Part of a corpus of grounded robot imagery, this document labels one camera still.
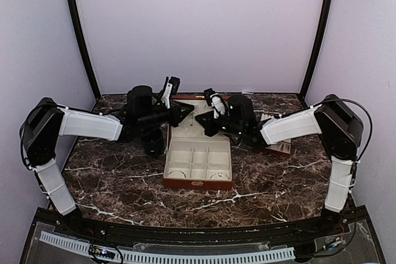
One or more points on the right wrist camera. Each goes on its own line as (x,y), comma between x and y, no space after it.
(215,101)

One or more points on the dark green cup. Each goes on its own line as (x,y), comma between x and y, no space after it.
(153,144)

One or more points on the left black frame post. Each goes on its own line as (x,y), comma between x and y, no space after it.
(79,35)

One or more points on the red jewelry tray cream insert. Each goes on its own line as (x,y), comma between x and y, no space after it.
(282,148)

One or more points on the white slotted cable duct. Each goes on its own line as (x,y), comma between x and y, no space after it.
(150,253)

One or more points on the red wooden jewelry box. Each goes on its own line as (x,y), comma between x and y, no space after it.
(194,160)

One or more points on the black front table rail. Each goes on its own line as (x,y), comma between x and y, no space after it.
(291,233)

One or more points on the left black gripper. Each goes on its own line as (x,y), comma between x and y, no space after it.
(177,117)

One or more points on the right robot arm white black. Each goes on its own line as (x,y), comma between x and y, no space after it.
(340,128)

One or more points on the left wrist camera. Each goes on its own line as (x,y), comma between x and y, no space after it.
(170,88)

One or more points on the right black frame post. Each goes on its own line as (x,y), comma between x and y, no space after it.
(316,48)

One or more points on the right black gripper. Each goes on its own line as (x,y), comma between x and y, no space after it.
(208,123)

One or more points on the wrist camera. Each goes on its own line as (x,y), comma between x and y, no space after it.
(215,101)
(170,88)

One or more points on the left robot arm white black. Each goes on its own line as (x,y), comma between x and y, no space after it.
(140,117)

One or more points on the black frame post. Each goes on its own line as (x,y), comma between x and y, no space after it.
(79,35)
(316,48)

